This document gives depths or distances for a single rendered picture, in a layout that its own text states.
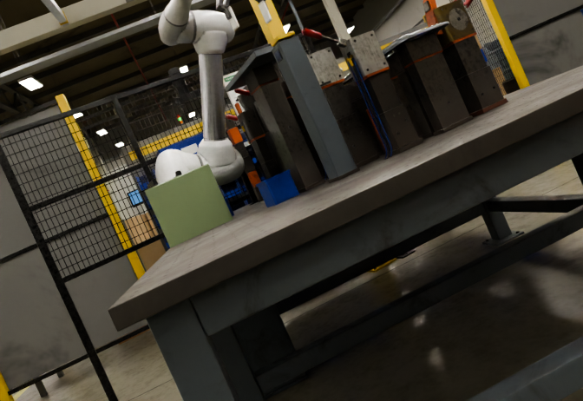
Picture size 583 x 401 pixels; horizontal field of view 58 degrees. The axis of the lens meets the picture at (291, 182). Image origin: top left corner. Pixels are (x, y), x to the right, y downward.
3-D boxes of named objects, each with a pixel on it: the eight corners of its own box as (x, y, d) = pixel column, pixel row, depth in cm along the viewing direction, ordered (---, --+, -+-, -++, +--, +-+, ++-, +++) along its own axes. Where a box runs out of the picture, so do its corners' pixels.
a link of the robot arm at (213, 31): (192, 184, 246) (235, 178, 257) (204, 192, 232) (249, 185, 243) (180, 10, 227) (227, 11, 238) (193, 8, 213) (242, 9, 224)
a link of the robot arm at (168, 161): (161, 205, 228) (147, 173, 241) (201, 198, 236) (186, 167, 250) (164, 176, 218) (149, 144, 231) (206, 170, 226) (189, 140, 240)
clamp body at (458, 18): (515, 99, 170) (469, -5, 169) (485, 114, 165) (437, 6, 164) (495, 107, 178) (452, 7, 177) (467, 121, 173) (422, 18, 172)
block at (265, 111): (325, 181, 181) (271, 61, 180) (306, 191, 178) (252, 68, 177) (314, 186, 190) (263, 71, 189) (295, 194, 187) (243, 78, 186)
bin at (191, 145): (221, 151, 282) (212, 128, 282) (168, 173, 272) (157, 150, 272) (216, 156, 298) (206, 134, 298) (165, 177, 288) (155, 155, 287)
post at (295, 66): (360, 170, 158) (299, 34, 157) (339, 180, 155) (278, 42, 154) (348, 174, 165) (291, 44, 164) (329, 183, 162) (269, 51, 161)
